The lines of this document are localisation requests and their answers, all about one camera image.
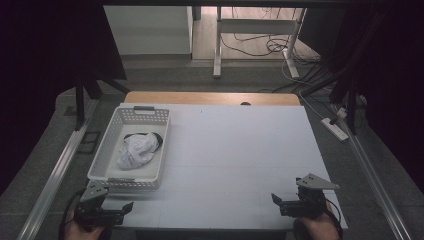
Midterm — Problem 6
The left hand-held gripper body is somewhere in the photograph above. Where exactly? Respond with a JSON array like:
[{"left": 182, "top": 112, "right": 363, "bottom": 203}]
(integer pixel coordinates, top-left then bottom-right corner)
[{"left": 73, "top": 179, "right": 126, "bottom": 231}]

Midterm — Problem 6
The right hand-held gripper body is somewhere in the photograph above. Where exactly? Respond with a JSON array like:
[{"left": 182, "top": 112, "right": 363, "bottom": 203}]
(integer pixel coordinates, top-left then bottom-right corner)
[{"left": 279, "top": 173, "right": 341, "bottom": 220}]

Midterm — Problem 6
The white plastic basket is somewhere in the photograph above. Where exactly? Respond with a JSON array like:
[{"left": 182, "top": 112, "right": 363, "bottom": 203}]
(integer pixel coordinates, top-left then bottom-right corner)
[{"left": 87, "top": 105, "right": 172, "bottom": 191}]

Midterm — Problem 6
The white garment with black trim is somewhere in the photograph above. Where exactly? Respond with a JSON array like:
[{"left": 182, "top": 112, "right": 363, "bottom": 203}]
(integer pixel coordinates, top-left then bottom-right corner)
[{"left": 116, "top": 131, "right": 165, "bottom": 171}]

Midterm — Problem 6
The person's left hand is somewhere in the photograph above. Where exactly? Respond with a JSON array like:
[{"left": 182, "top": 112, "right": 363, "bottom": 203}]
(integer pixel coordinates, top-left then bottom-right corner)
[{"left": 64, "top": 219, "right": 105, "bottom": 240}]

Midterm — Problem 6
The person's right hand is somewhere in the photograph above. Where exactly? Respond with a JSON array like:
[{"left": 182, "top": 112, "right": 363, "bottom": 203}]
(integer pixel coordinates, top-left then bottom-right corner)
[{"left": 297, "top": 202, "right": 341, "bottom": 240}]

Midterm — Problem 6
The white power strip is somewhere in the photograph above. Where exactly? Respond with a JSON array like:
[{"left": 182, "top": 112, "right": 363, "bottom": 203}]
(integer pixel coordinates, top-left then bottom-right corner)
[{"left": 320, "top": 116, "right": 350, "bottom": 143}]

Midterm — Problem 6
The black metal stand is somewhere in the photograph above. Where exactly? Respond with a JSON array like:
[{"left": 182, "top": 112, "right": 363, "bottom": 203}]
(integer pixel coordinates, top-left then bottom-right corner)
[
  {"left": 74, "top": 75, "right": 131, "bottom": 132},
  {"left": 299, "top": 65, "right": 360, "bottom": 136}
]

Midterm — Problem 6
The wooden table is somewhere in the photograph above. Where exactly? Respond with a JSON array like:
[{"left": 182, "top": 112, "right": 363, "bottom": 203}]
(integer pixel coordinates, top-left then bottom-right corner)
[{"left": 123, "top": 91, "right": 302, "bottom": 107}]

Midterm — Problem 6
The dark curtain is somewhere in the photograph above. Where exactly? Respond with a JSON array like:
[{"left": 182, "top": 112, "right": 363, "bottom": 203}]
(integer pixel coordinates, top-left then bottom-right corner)
[
  {"left": 0, "top": 0, "right": 128, "bottom": 196},
  {"left": 298, "top": 0, "right": 424, "bottom": 193}
]

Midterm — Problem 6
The white cabinet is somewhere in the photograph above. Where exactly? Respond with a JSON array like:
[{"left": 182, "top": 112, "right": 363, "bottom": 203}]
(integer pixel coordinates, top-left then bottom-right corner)
[{"left": 103, "top": 5, "right": 195, "bottom": 56}]

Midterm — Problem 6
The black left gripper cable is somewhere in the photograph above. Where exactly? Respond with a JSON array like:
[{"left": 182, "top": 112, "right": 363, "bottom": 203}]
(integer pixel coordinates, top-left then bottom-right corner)
[{"left": 58, "top": 188, "right": 86, "bottom": 240}]

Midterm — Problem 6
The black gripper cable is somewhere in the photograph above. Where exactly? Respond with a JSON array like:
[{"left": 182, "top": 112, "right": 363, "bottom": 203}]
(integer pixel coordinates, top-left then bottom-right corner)
[
  {"left": 58, "top": 188, "right": 86, "bottom": 240},
  {"left": 324, "top": 197, "right": 345, "bottom": 240}
]

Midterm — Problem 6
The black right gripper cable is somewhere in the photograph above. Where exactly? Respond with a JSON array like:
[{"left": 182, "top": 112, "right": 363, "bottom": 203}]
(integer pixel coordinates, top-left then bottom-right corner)
[{"left": 324, "top": 197, "right": 345, "bottom": 240}]

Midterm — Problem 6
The aluminium rail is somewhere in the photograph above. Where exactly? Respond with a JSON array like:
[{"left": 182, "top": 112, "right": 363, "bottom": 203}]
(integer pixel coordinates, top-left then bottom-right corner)
[
  {"left": 16, "top": 97, "right": 101, "bottom": 240},
  {"left": 329, "top": 103, "right": 413, "bottom": 240}
]

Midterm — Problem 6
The tangle of floor cables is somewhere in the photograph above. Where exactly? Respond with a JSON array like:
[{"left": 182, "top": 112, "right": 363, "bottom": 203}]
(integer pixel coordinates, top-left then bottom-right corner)
[{"left": 219, "top": 6, "right": 334, "bottom": 101}]

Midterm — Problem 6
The white desk frame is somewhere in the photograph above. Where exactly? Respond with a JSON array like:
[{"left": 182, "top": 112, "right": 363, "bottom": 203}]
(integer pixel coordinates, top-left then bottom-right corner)
[{"left": 212, "top": 6, "right": 308, "bottom": 80}]

